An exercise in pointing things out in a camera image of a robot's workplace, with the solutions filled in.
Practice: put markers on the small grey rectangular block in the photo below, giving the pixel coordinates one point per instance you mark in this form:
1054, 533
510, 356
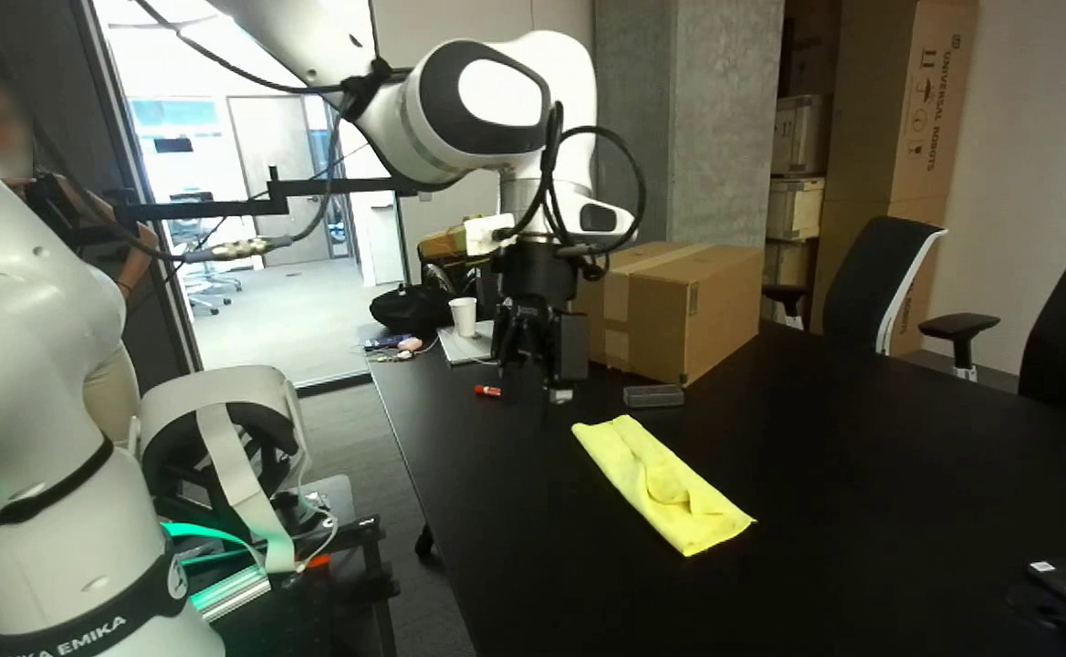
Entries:
654, 391

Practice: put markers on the black metal boom bar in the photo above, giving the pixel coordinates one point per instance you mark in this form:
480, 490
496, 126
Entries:
241, 199

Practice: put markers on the tall printed cardboard box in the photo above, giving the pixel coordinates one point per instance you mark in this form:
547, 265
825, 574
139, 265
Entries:
932, 109

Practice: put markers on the white paper cup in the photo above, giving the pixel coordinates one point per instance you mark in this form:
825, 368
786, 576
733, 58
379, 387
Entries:
466, 314

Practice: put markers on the beige shelf box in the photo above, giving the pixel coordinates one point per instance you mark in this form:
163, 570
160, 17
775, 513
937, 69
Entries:
796, 133
789, 265
795, 204

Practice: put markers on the teal green box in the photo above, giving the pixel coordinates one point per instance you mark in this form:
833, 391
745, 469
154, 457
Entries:
210, 551

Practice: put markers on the black soft pouch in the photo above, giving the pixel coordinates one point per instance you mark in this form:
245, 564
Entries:
409, 309

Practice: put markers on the small blue red item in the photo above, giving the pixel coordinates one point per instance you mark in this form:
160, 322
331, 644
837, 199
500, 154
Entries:
393, 348

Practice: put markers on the office chair with white frame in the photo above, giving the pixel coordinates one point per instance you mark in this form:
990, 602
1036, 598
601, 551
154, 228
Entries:
881, 286

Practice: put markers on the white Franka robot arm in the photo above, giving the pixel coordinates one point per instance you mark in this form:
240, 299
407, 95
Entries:
25, 365

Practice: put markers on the grey closed laptop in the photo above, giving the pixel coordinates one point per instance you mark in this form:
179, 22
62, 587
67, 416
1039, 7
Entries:
466, 343

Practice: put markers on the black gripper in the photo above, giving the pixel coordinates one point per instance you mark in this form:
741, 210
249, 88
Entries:
539, 278

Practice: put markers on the red marker pen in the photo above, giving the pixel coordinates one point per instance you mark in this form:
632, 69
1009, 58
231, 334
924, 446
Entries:
488, 391

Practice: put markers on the person with blurred face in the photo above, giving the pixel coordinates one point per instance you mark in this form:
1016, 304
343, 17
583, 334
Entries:
81, 219

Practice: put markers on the tall brown cardboard box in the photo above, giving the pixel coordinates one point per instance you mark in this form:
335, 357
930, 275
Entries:
857, 157

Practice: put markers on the yellow towel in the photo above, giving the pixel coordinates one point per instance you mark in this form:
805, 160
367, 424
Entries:
666, 485

